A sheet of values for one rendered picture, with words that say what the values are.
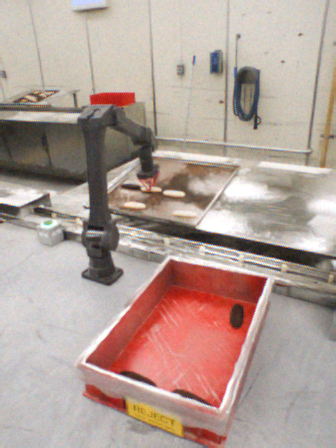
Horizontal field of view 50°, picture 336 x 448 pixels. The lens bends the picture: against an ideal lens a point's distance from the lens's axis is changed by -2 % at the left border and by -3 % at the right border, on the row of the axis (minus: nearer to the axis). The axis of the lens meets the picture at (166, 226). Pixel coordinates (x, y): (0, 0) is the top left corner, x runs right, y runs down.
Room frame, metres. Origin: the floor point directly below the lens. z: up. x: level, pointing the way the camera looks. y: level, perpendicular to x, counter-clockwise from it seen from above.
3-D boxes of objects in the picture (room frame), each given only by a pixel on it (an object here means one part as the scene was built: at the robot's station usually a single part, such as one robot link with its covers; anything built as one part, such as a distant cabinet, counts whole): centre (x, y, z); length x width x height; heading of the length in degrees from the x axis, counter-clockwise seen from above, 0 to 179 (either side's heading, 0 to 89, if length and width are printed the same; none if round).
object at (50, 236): (1.28, 0.45, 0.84); 0.08 x 0.08 x 0.11; 60
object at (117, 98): (5.06, 0.63, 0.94); 0.51 x 0.36 x 0.13; 64
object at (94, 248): (1.04, 0.22, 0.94); 0.09 x 0.05 x 0.10; 163
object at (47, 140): (5.21, 1.70, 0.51); 3.00 x 1.26 x 1.03; 60
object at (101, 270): (1.02, 0.22, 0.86); 0.12 x 0.09 x 0.08; 60
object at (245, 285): (0.68, -0.04, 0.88); 0.49 x 0.34 x 0.10; 154
